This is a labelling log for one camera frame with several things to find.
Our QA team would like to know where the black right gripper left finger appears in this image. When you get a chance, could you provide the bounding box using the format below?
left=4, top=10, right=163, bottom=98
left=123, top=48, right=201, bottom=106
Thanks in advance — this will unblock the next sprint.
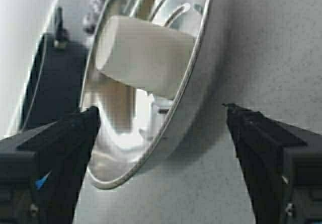
left=1, top=107, right=100, bottom=223

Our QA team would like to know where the large stainless steel bowl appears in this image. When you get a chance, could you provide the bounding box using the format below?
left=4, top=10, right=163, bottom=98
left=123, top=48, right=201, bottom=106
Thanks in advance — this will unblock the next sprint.
left=80, top=0, right=233, bottom=190

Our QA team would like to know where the white cup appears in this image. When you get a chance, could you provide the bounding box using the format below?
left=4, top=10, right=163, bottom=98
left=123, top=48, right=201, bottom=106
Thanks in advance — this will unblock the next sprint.
left=95, top=16, right=195, bottom=100

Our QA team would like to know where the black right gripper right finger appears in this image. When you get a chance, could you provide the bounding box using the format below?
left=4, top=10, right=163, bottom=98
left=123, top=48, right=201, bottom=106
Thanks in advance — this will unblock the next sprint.
left=225, top=103, right=321, bottom=223

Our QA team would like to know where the black cooking pot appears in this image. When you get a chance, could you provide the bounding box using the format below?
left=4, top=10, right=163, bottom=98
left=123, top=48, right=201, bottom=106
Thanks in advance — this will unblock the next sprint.
left=19, top=7, right=88, bottom=131

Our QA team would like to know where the grey patterned dish towel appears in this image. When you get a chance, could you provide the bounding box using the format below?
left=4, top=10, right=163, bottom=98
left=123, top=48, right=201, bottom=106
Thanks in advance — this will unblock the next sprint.
left=83, top=0, right=106, bottom=35

